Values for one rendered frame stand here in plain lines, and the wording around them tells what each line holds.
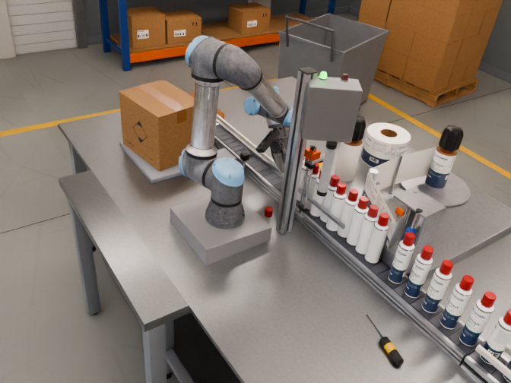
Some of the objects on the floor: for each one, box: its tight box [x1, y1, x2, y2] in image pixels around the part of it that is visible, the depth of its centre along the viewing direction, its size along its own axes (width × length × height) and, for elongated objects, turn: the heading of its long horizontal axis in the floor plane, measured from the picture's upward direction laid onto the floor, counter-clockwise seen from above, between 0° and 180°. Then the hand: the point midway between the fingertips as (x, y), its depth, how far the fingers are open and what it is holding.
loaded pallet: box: [357, 0, 503, 108], centre depth 521 cm, size 120×83×139 cm
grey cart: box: [278, 13, 390, 111], centre depth 439 cm, size 89×63×96 cm
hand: (281, 170), depth 214 cm, fingers closed
